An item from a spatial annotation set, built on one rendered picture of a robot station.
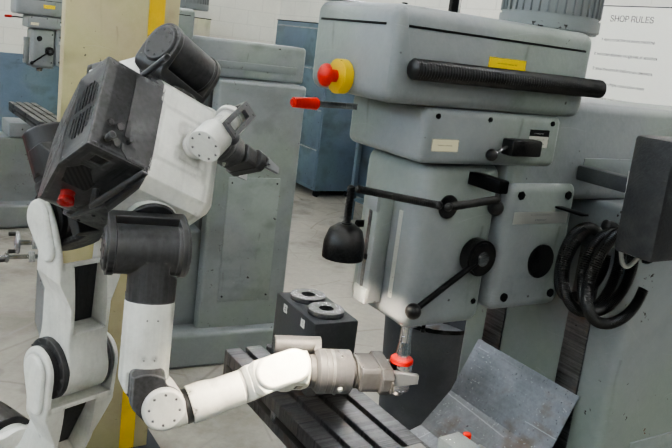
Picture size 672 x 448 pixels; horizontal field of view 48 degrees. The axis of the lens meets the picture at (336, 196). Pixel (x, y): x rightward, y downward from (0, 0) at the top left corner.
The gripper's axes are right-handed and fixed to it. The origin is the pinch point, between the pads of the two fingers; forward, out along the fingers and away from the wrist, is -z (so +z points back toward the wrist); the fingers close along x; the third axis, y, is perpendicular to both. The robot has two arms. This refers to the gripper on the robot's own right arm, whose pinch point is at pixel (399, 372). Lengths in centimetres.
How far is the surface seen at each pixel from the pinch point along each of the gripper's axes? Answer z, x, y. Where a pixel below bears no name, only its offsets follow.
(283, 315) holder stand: 17.2, 42.3, 5.0
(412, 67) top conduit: 14, -20, -62
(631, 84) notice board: -309, 397, -62
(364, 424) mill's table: 1.3, 13.4, 19.2
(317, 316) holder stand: 11.4, 30.1, 0.2
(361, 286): 12.2, -4.5, -19.7
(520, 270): -19.3, -6.2, -25.2
